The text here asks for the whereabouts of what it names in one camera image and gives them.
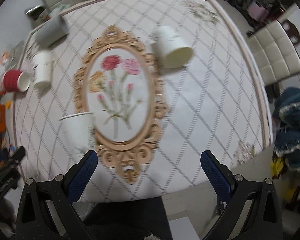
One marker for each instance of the floral patterned tablecloth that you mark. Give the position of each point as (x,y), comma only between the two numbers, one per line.
(151,123)

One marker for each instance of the white paper cup lying right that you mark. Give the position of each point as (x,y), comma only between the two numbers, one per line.
(170,49)

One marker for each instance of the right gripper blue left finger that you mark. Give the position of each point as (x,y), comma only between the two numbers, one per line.
(80,174)

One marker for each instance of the white cup with calligraphy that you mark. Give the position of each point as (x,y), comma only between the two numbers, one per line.
(42,68)

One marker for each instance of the pink suitcase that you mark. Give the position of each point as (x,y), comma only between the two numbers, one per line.
(257,12)

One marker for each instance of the white paper cup with birds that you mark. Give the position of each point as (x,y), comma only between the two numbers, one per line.
(80,133)

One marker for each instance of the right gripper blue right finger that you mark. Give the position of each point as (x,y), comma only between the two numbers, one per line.
(218,175)

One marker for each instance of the white padded chair right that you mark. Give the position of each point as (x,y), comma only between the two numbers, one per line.
(274,53)

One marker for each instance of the blue denim ruffled cloth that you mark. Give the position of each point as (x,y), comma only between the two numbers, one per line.
(287,114)

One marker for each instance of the grey paper cup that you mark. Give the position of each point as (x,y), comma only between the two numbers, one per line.
(51,31)

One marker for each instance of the dark wooden chair right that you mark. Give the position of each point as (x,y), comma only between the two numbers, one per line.
(291,31)

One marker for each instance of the red ribbed paper cup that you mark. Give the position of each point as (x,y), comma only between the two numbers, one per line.
(16,81)

